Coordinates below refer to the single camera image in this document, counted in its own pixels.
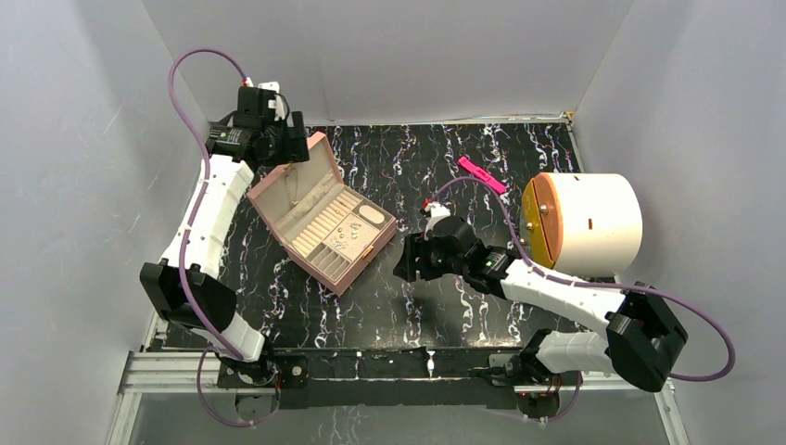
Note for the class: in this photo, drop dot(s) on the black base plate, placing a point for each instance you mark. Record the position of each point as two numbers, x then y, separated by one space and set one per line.
317 378

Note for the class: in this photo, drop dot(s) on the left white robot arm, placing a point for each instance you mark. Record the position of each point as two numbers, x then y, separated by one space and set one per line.
183 285

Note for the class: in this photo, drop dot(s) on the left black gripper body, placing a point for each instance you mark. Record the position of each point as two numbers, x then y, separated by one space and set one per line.
280 134

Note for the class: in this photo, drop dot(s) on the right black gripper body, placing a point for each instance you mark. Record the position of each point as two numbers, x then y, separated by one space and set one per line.
436 264

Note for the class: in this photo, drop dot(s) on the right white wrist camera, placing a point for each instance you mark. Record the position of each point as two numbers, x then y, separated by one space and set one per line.
434 213

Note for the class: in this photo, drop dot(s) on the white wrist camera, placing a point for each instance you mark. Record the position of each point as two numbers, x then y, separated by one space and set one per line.
274 104
434 213

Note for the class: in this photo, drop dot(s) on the pink plastic clip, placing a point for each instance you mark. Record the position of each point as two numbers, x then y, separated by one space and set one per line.
482 175

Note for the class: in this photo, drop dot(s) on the white cylinder with orange lid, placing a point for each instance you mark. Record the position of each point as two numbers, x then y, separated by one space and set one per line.
583 224

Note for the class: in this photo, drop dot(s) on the aluminium frame rail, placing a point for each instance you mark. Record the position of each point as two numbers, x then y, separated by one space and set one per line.
181 398

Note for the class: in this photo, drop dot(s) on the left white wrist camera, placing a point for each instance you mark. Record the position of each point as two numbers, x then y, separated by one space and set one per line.
274 104

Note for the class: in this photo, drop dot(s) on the pink jewelry box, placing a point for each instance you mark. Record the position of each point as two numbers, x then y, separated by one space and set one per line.
305 205

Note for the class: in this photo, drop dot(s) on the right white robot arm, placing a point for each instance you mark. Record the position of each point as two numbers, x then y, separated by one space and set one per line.
633 334

